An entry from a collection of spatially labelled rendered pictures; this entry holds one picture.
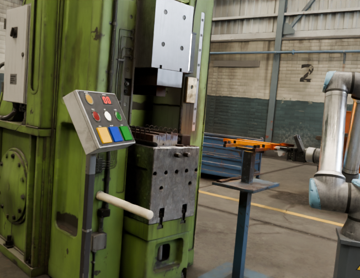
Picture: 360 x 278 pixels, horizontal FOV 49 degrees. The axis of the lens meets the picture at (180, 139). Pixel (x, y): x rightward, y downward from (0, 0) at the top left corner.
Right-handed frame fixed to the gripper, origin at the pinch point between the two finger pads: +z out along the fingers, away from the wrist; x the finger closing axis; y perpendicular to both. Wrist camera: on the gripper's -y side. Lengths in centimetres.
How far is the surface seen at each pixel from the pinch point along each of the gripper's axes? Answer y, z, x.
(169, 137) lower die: -2, 47, -51
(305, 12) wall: -260, 265, 701
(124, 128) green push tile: -8, 38, -98
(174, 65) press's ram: -45, 47, -51
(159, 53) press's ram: -50, 48, -64
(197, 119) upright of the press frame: -12, 56, -10
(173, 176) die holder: 21, 41, -51
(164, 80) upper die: -35, 48, -58
